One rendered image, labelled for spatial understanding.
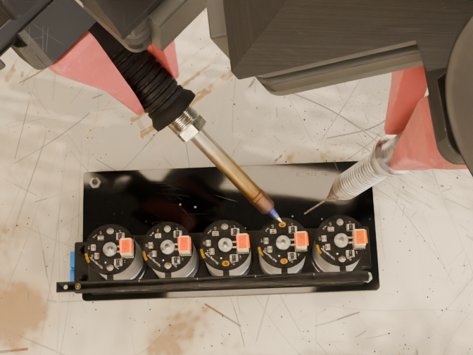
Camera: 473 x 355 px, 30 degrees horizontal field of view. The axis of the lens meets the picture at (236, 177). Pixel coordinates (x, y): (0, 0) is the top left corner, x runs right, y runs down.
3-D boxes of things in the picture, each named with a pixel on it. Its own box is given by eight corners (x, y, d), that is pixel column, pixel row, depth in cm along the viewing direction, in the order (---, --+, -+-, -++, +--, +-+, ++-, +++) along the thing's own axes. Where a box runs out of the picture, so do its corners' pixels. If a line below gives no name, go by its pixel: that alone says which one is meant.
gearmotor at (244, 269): (205, 240, 48) (199, 220, 43) (250, 238, 48) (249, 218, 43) (207, 285, 47) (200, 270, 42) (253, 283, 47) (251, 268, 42)
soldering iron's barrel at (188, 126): (274, 198, 44) (184, 104, 42) (284, 200, 42) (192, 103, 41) (254, 219, 43) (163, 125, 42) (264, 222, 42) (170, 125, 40)
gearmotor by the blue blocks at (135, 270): (103, 244, 48) (84, 225, 43) (148, 242, 48) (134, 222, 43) (103, 289, 47) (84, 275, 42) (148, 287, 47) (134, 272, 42)
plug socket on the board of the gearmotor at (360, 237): (347, 232, 43) (348, 229, 42) (365, 231, 43) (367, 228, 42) (348, 248, 43) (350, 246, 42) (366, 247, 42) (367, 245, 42)
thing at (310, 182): (86, 303, 48) (82, 301, 47) (86, 177, 50) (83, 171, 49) (377, 292, 48) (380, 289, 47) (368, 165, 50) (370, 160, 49)
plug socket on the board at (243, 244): (231, 236, 43) (231, 233, 42) (249, 235, 43) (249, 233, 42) (232, 252, 43) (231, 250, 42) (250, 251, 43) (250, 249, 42)
